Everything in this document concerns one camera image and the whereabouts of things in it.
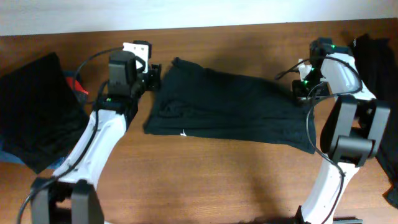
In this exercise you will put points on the black garment at right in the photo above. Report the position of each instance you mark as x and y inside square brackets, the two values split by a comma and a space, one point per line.
[377, 65]

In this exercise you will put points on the folded black garment stack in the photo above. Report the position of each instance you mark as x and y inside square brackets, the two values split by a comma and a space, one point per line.
[41, 118]

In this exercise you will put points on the dark green t-shirt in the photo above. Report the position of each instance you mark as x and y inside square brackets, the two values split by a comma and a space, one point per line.
[201, 102]

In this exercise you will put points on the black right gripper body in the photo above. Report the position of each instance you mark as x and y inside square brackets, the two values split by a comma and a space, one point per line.
[302, 93]

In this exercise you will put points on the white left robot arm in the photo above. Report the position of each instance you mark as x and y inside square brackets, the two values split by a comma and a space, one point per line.
[69, 196]

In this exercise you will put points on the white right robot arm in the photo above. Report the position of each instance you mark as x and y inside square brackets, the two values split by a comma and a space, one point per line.
[351, 135]

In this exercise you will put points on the blue garment under stack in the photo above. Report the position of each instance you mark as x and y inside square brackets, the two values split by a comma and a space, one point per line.
[8, 157]

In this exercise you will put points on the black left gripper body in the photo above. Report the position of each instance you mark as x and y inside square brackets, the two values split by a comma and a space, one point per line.
[154, 76]

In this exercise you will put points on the red garment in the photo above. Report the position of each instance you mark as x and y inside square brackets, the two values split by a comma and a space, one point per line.
[75, 85]

